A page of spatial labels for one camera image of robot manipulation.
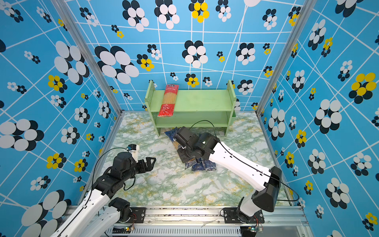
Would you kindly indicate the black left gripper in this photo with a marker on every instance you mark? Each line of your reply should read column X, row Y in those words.
column 150, row 166

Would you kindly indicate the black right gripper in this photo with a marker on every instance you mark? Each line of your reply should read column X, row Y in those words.
column 183, row 158

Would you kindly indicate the dark blue spaghetti box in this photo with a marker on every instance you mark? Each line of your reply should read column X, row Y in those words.
column 205, row 165

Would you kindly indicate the blue label spaghetti bag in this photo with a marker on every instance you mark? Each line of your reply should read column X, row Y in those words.
column 171, row 135

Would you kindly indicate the red spaghetti bag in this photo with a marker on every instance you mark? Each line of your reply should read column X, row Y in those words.
column 169, row 100

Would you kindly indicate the clear blue-end spaghetti bag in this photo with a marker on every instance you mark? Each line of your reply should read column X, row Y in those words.
column 192, row 164

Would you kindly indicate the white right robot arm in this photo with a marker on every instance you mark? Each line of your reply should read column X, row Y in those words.
column 266, row 182

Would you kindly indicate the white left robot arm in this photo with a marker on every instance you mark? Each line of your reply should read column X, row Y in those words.
column 94, row 201

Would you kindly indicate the green wooden shelf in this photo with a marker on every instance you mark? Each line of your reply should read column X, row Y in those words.
column 194, row 108

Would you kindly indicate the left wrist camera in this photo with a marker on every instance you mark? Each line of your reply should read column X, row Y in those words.
column 133, row 149

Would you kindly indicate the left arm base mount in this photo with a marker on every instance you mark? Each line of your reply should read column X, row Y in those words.
column 127, row 214

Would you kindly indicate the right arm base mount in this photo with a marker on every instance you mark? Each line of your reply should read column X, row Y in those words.
column 233, row 215

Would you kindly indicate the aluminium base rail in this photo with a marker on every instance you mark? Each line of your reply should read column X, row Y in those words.
column 184, row 221

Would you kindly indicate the aluminium frame post left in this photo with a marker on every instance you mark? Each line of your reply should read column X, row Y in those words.
column 78, row 38

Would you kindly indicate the aluminium frame post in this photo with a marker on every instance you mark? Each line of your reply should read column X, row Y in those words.
column 78, row 38
column 284, row 56

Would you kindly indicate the aluminium frame post right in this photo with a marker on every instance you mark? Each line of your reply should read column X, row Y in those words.
column 284, row 56

